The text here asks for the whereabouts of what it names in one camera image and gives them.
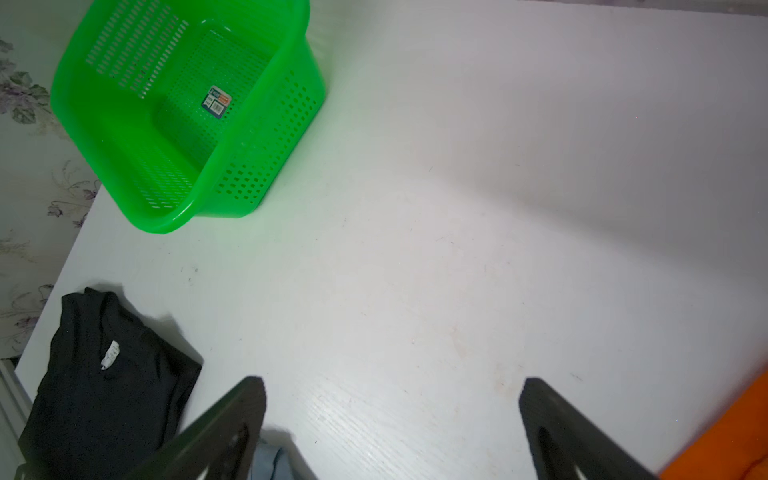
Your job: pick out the orange folded t-shirt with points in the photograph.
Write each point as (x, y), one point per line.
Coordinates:
(734, 447)

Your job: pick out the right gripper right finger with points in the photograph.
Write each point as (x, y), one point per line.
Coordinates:
(564, 444)

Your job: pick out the black t-shirt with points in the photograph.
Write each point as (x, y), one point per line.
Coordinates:
(112, 396)

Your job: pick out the grey-blue t-shirt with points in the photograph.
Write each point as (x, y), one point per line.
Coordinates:
(271, 462)

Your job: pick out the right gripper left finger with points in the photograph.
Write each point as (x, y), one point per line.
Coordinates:
(219, 444)

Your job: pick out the green plastic mesh basket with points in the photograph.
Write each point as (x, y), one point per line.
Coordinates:
(188, 108)

